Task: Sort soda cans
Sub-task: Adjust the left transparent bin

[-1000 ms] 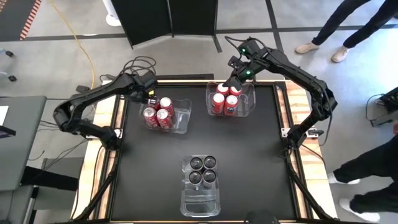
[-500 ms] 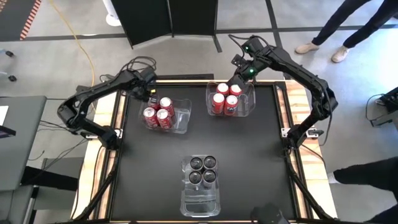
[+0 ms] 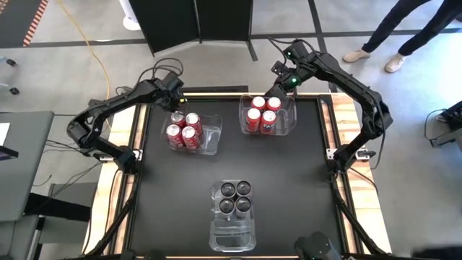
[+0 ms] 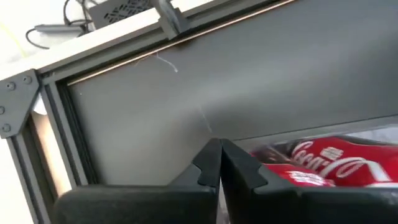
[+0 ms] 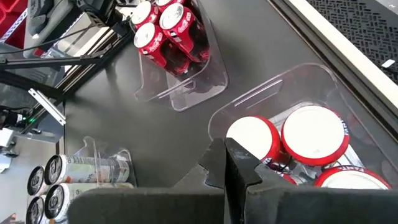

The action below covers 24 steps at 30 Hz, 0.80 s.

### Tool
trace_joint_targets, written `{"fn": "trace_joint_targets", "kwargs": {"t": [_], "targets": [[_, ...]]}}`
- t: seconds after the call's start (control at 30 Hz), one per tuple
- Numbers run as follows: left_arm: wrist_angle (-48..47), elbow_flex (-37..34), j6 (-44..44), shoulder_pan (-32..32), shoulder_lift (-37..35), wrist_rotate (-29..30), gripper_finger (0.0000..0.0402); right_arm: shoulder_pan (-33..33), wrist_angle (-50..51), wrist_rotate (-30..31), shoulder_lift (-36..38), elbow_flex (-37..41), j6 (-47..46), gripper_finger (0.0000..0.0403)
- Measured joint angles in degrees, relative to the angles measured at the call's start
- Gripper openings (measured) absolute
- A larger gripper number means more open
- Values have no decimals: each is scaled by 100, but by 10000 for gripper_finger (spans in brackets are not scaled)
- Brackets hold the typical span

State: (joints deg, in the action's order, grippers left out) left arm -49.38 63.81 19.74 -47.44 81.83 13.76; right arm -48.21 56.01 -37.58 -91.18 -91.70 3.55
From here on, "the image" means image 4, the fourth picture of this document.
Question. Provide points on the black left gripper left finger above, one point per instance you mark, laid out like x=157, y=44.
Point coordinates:
x=186, y=202

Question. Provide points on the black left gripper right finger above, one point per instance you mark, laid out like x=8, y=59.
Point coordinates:
x=280, y=203

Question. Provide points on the red Coca-Cola can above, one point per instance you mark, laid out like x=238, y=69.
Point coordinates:
x=342, y=158

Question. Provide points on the clear plastic bin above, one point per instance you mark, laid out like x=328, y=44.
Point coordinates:
x=311, y=132

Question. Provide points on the white thread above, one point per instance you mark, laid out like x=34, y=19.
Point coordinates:
x=168, y=63

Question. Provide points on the grey vented box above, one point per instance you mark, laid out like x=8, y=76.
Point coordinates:
x=121, y=11

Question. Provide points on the metal table frame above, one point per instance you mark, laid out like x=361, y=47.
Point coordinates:
x=102, y=56

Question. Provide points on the grey rail clamp block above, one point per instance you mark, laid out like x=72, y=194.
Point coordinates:
x=171, y=18

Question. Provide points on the grey corner bracket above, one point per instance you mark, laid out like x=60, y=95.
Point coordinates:
x=15, y=102

